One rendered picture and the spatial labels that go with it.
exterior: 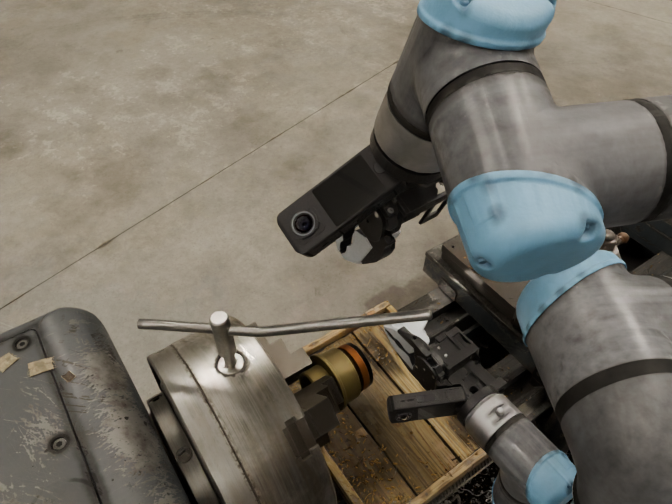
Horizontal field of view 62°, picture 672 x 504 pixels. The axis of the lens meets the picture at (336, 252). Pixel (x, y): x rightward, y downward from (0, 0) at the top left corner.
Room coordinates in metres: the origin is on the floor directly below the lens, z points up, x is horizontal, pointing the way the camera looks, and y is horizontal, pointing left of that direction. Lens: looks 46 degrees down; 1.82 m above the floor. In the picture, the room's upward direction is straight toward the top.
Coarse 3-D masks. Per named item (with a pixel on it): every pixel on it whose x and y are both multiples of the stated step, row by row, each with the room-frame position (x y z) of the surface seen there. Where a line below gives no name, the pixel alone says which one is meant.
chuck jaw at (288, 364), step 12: (252, 324) 0.51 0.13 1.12; (264, 348) 0.47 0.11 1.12; (276, 348) 0.47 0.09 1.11; (300, 348) 0.48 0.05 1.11; (276, 360) 0.45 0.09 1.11; (288, 360) 0.46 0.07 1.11; (300, 360) 0.46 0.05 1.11; (288, 372) 0.44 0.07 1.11; (300, 372) 0.44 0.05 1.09; (288, 384) 0.44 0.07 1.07
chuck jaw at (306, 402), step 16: (320, 384) 0.40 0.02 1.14; (304, 400) 0.36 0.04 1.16; (320, 400) 0.34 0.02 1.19; (336, 400) 0.38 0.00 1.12; (304, 416) 0.32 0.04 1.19; (320, 416) 0.33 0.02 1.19; (336, 416) 0.33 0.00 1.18; (288, 432) 0.30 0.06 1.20; (304, 432) 0.30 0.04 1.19; (320, 432) 0.31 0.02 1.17; (304, 448) 0.29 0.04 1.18
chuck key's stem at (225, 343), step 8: (216, 312) 0.38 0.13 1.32; (224, 312) 0.38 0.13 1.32; (216, 320) 0.37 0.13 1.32; (224, 320) 0.37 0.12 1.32; (216, 328) 0.36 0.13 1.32; (224, 328) 0.37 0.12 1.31; (216, 336) 0.36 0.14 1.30; (224, 336) 0.36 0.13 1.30; (232, 336) 0.37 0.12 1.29; (216, 344) 0.37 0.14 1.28; (224, 344) 0.36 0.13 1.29; (232, 344) 0.37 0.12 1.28; (224, 352) 0.36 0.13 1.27; (232, 352) 0.36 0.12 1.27; (224, 360) 0.37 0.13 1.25; (232, 360) 0.37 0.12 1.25; (232, 368) 0.36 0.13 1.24
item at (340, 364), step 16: (336, 352) 0.47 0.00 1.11; (352, 352) 0.47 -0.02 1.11; (320, 368) 0.44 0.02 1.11; (336, 368) 0.44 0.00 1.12; (352, 368) 0.44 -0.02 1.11; (368, 368) 0.45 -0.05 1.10; (304, 384) 0.44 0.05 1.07; (336, 384) 0.42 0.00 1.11; (352, 384) 0.42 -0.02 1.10; (368, 384) 0.44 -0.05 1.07
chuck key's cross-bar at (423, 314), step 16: (144, 320) 0.38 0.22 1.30; (160, 320) 0.38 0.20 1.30; (320, 320) 0.37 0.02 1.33; (336, 320) 0.36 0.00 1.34; (352, 320) 0.36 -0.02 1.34; (368, 320) 0.35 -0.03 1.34; (384, 320) 0.35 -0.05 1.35; (400, 320) 0.35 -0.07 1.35; (416, 320) 0.35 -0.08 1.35; (256, 336) 0.36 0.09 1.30
